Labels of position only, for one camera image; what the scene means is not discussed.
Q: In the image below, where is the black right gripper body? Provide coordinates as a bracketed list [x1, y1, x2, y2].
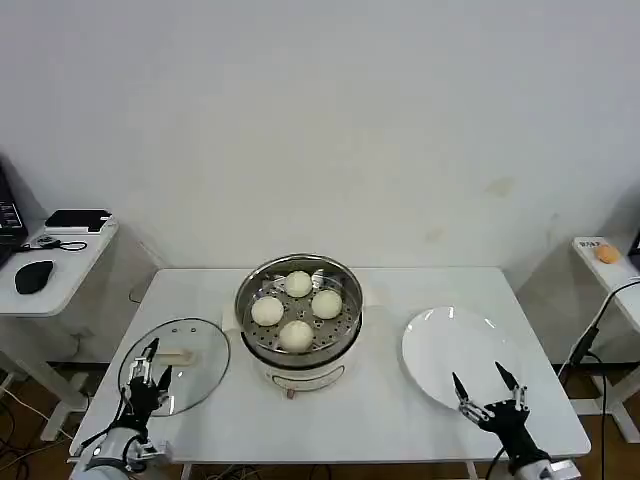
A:
[481, 399, 550, 470]

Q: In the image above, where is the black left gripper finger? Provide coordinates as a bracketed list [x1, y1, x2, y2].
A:
[153, 365, 174, 402]
[127, 337, 160, 385]

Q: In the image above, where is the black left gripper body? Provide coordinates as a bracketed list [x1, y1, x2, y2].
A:
[121, 378, 170, 427]

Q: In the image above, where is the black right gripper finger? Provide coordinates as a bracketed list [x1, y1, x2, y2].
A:
[494, 361, 531, 412]
[451, 371, 494, 424]

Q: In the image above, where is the white steamed bun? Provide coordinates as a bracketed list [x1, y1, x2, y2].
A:
[278, 320, 315, 353]
[285, 270, 313, 299]
[250, 295, 286, 327]
[311, 288, 344, 320]

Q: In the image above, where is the round glass lid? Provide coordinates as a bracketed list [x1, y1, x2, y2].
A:
[118, 316, 232, 418]

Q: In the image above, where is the white round plate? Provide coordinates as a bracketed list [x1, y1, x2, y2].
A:
[400, 305, 527, 413]

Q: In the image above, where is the white side desk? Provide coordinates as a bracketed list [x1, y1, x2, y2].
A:
[0, 217, 121, 442]

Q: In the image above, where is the black computer mouse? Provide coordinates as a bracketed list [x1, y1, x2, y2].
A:
[14, 259, 55, 295]

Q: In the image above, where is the white electric cooker base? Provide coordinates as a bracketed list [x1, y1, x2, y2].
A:
[221, 297, 382, 401]

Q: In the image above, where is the white desk with crossed legs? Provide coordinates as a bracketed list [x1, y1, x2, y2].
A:
[571, 235, 640, 444]

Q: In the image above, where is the steel perforated steamer basket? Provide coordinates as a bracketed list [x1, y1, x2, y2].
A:
[234, 253, 364, 369]

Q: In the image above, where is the black flat box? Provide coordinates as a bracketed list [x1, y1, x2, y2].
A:
[44, 208, 113, 233]

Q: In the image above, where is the black laptop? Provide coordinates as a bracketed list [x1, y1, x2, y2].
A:
[0, 158, 30, 271]

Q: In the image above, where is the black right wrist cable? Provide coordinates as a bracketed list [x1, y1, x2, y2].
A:
[486, 446, 507, 480]

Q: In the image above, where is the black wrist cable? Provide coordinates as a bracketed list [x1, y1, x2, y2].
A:
[73, 394, 132, 464]
[486, 446, 507, 480]

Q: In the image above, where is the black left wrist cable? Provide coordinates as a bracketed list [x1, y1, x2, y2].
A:
[73, 394, 132, 464]

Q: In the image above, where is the black hanging power cable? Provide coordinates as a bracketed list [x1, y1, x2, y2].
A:
[556, 278, 640, 431]

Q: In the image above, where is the white floor cable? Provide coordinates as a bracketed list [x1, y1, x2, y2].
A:
[0, 383, 74, 439]

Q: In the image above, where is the black gadget with lanyard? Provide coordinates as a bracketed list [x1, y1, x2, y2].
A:
[25, 233, 88, 252]

